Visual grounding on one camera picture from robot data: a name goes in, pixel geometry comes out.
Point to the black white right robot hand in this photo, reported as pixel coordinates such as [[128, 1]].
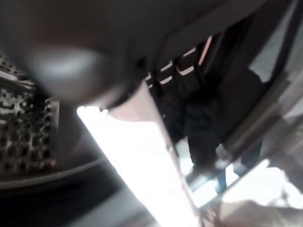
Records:
[[94, 35]]

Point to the dark grey washing machine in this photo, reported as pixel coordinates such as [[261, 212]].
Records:
[[23, 142]]

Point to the white garment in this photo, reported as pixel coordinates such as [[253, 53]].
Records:
[[260, 186]]

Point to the black garment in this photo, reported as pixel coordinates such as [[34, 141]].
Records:
[[203, 123]]

